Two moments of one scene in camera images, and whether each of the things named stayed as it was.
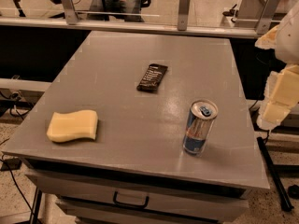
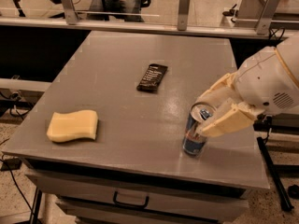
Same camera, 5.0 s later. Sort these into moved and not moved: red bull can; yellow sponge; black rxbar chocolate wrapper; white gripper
Moved: white gripper
Not moved: black rxbar chocolate wrapper; red bull can; yellow sponge
